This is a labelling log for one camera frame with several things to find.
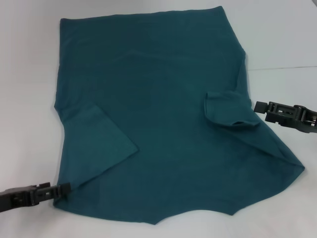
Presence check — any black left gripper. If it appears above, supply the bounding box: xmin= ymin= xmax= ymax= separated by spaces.
xmin=0 ymin=181 xmax=72 ymax=207

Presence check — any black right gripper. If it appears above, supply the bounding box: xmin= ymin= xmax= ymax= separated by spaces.
xmin=254 ymin=100 xmax=317 ymax=135

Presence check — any blue-green t-shirt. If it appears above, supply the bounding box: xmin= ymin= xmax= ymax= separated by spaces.
xmin=53 ymin=5 xmax=306 ymax=219

